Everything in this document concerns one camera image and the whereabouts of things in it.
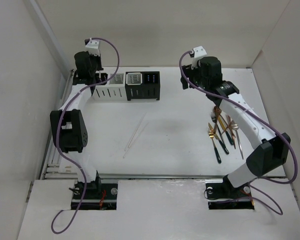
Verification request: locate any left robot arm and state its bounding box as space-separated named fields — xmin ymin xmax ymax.
xmin=49 ymin=51 xmax=103 ymax=199

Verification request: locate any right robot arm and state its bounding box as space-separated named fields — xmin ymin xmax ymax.
xmin=179 ymin=56 xmax=293 ymax=197

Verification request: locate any black insert cup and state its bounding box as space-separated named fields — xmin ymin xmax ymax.
xmin=95 ymin=72 xmax=108 ymax=86

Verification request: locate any white utensil holder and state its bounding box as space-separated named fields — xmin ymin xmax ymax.
xmin=92 ymin=73 xmax=127 ymax=102

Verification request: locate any white insert cup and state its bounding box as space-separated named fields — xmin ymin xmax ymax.
xmin=125 ymin=72 xmax=143 ymax=85

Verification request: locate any black utensil holder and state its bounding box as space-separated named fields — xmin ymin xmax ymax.
xmin=125 ymin=71 xmax=161 ymax=101

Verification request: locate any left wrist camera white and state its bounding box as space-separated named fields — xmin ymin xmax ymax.
xmin=84 ymin=38 xmax=101 ymax=57

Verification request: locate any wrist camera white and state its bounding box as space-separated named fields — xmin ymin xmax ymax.
xmin=84 ymin=38 xmax=101 ymax=57
xmin=189 ymin=46 xmax=207 ymax=69

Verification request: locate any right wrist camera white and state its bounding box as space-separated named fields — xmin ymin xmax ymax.
xmin=189 ymin=46 xmax=207 ymax=69

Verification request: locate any aluminium rail left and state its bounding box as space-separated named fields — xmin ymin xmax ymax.
xmin=39 ymin=69 xmax=81 ymax=180

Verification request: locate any aluminium rail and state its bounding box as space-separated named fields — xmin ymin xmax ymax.
xmin=39 ymin=69 xmax=81 ymax=180
xmin=99 ymin=173 xmax=286 ymax=181

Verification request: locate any aluminium rail front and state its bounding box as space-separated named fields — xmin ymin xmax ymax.
xmin=99 ymin=173 xmax=286 ymax=181

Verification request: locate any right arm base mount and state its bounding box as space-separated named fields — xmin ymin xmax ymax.
xmin=204 ymin=181 xmax=255 ymax=210

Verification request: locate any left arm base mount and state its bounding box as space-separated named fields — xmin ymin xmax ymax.
xmin=69 ymin=179 xmax=118 ymax=211

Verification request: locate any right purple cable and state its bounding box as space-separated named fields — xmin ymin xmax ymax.
xmin=178 ymin=50 xmax=299 ymax=216

